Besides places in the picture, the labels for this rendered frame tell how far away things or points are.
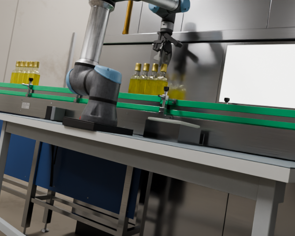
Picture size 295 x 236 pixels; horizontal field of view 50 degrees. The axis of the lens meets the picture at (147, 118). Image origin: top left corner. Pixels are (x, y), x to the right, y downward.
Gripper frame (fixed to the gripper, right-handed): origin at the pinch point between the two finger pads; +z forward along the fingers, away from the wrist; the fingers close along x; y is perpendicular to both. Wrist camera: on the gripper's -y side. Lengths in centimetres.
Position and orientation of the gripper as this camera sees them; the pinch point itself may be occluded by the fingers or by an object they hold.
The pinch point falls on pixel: (164, 65)
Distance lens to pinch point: 178.7
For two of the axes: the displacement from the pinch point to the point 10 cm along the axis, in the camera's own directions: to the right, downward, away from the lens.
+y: -7.8, -1.0, 6.2
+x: -6.1, -1.3, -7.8
